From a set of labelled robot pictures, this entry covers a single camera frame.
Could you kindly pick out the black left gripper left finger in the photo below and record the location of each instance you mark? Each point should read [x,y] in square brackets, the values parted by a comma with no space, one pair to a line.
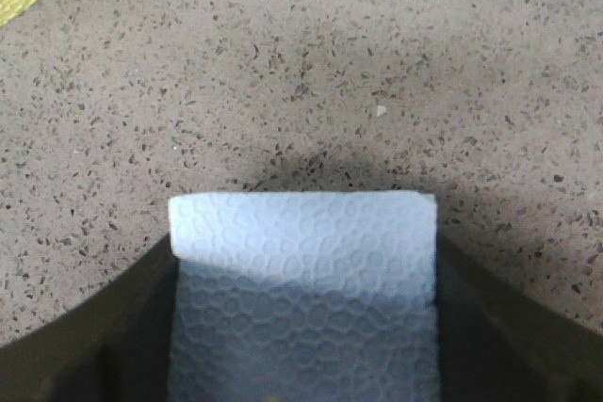
[113,347]

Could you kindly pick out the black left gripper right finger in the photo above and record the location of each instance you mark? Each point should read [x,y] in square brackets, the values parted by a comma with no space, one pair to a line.
[566,354]

